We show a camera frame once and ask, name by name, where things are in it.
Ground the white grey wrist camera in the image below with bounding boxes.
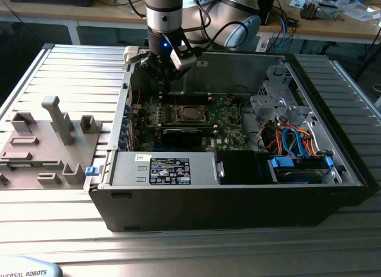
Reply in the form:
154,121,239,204
169,45,198,71

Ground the silver green CPU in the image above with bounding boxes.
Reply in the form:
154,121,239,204
183,107,201,120

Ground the orange wire bundle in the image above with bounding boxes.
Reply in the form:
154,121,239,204
261,125,320,156

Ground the green motherboard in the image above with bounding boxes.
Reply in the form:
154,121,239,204
130,94,251,152

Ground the metal socket cover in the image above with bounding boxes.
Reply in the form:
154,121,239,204
177,104,209,123

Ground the black PC case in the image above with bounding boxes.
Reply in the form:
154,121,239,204
88,46,380,233

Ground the grey power supply unit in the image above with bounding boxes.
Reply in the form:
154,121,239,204
108,151,220,187

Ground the grey plastic case latch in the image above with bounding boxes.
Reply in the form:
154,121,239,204
123,45,140,65

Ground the blue flat data cable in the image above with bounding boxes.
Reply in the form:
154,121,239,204
281,126,310,159

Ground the hard disk in blue carrier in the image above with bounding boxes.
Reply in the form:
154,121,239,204
267,155,335,185

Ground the grey parts rack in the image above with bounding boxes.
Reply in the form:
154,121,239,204
0,95,104,191

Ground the black graphics card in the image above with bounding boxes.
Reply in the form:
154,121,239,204
160,126,217,147

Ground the CPU socket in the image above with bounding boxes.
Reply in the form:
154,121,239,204
176,103,211,125

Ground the metal drive cage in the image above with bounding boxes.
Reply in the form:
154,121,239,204
249,65,317,132

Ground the black plastic bay cover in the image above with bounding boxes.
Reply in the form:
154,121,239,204
216,150,270,185

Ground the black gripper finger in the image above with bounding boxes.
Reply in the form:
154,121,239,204
139,50,173,94
171,67,187,81

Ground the small finned heatsink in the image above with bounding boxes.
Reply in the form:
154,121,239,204
299,0,318,20

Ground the wooden desk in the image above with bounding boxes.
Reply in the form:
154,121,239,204
255,0,381,45
0,0,191,45

